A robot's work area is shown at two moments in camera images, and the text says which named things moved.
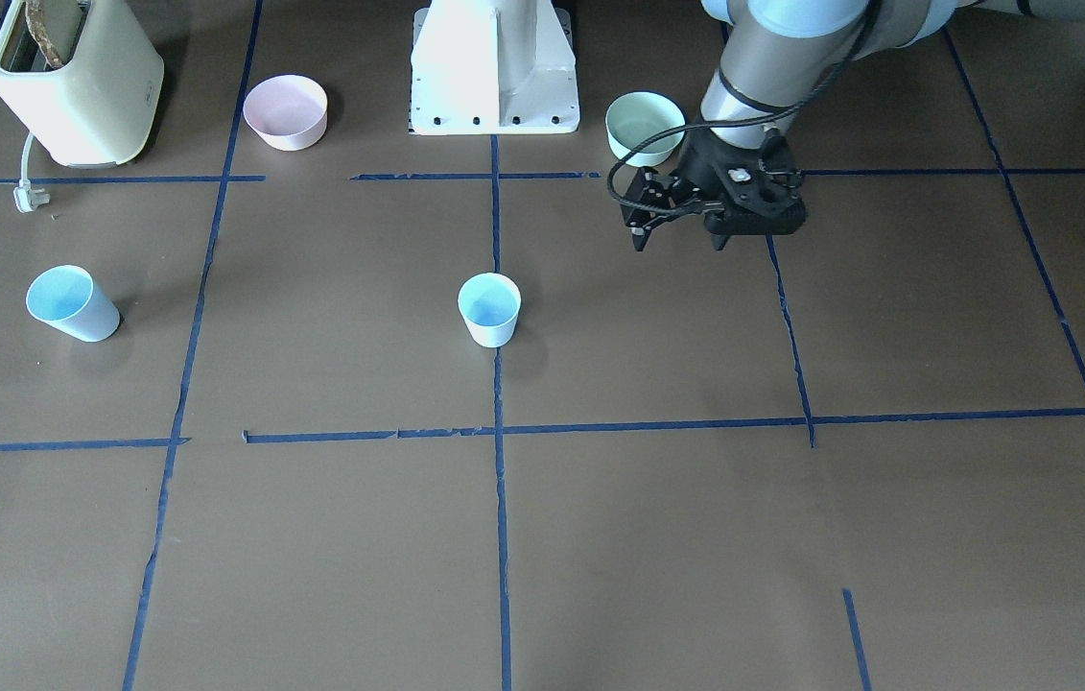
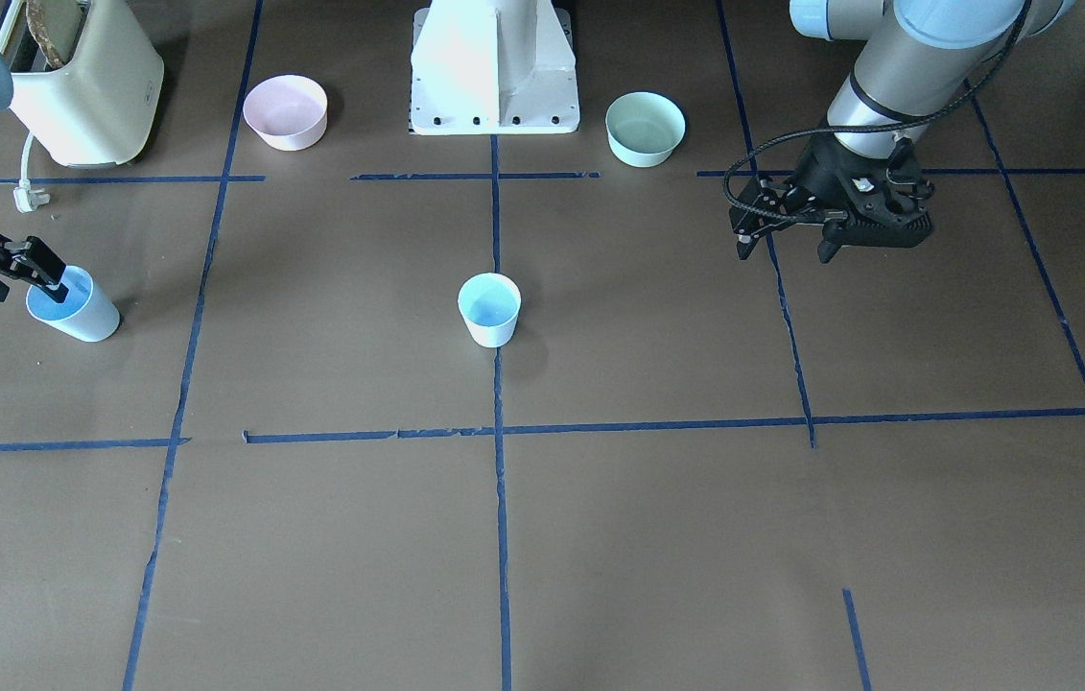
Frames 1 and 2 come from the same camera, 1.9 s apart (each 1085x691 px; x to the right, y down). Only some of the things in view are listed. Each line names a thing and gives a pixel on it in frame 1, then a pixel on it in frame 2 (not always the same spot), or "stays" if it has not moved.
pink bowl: (288, 112) stays
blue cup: (490, 304) stays
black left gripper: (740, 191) → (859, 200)
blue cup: (68, 297) stays
